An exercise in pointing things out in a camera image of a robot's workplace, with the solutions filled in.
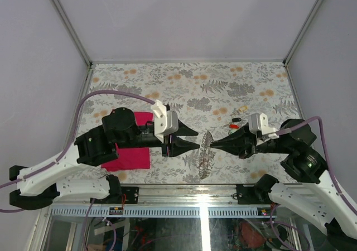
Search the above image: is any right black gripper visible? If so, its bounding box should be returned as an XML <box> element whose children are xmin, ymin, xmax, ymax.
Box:
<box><xmin>209</xmin><ymin>120</ymin><xmax>292</xmax><ymax>158</ymax></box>

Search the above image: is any red tag key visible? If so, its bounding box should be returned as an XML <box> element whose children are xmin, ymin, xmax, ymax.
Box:
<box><xmin>197</xmin><ymin>163</ymin><xmax>205</xmax><ymax>170</ymax></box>
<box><xmin>229</xmin><ymin>124</ymin><xmax>240</xmax><ymax>129</ymax></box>

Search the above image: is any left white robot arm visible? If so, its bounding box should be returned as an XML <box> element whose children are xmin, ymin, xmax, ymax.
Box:
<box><xmin>9</xmin><ymin>108</ymin><xmax>200</xmax><ymax>210</ymax></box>

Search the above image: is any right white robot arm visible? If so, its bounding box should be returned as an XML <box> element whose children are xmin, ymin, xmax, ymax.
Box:
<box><xmin>210</xmin><ymin>114</ymin><xmax>356</xmax><ymax>250</ymax></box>

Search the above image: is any red cloth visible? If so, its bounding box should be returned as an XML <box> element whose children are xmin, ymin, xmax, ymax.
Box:
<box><xmin>101</xmin><ymin>112</ymin><xmax>153</xmax><ymax>172</ymax></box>

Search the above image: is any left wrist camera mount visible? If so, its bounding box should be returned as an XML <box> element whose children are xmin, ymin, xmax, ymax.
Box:
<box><xmin>151</xmin><ymin>100</ymin><xmax>179</xmax><ymax>143</ymax></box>

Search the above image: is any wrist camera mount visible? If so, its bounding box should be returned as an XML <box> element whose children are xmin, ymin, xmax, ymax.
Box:
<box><xmin>248</xmin><ymin>113</ymin><xmax>279</xmax><ymax>145</ymax></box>
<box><xmin>151</xmin><ymin>100</ymin><xmax>179</xmax><ymax>143</ymax></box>

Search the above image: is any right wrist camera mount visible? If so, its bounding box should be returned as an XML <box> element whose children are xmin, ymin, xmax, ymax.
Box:
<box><xmin>248</xmin><ymin>113</ymin><xmax>279</xmax><ymax>145</ymax></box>

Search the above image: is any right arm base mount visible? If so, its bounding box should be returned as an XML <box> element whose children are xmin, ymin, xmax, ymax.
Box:
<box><xmin>232</xmin><ymin>174</ymin><xmax>279</xmax><ymax>205</ymax></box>

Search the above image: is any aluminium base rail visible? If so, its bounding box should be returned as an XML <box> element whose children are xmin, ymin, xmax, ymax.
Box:
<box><xmin>50</xmin><ymin>185</ymin><xmax>271</xmax><ymax>218</ymax></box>

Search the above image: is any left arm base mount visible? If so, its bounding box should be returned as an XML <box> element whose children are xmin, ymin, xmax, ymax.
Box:
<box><xmin>104</xmin><ymin>175</ymin><xmax>139</xmax><ymax>205</ymax></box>

